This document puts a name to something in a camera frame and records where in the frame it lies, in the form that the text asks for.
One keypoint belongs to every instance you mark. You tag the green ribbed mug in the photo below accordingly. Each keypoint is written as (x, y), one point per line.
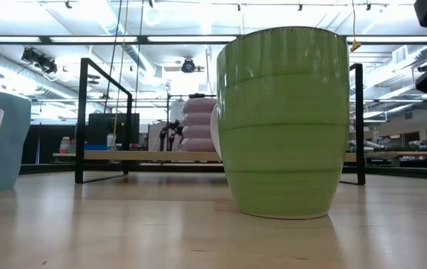
(284, 130)

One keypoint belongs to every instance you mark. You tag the purple ringed mug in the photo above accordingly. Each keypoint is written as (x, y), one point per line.
(198, 127)

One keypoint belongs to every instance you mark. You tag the light blue mug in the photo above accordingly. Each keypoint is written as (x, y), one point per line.
(13, 149)

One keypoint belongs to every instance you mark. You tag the black background robot arm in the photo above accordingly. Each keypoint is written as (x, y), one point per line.
(172, 130)

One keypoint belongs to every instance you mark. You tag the round black ceiling lamp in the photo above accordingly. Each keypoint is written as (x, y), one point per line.
(188, 65)

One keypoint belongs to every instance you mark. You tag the black overhead light bar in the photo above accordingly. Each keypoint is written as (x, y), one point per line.
(142, 39)

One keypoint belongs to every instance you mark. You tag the black background monitor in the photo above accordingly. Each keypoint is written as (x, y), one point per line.
(101, 129)

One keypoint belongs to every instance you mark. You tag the blue storage bin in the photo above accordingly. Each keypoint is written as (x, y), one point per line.
(96, 147)

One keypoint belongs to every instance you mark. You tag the clear jar red contents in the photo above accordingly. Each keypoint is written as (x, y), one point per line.
(65, 145)

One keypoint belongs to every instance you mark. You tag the black ceiling track lights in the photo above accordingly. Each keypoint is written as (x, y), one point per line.
(40, 60)

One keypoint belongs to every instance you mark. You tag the black frame wooden rack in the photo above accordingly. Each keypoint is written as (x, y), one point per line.
(81, 112)

